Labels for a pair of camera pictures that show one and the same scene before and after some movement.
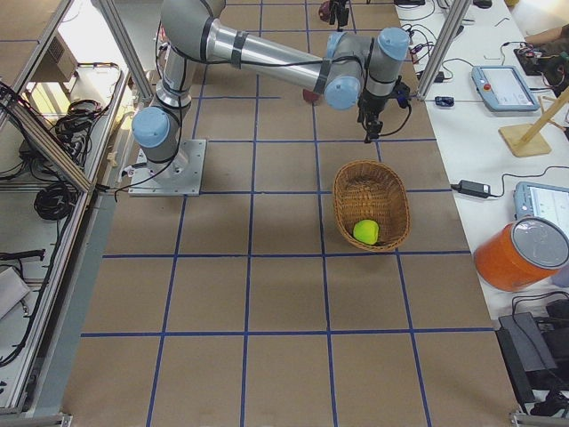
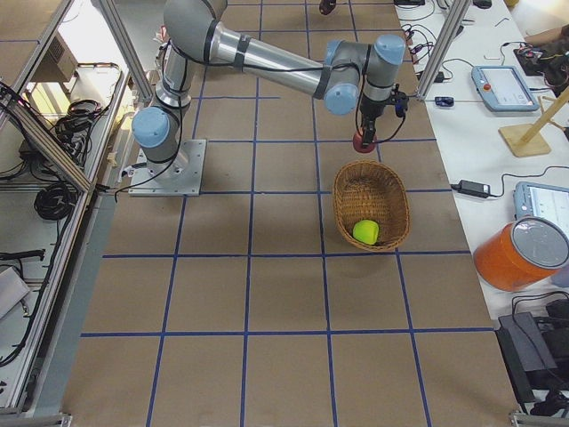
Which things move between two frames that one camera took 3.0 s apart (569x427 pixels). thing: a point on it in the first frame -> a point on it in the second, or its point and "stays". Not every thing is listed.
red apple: [324, 11] -> [359, 146]
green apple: [366, 231] stays
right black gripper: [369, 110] stays
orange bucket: [524, 253] stays
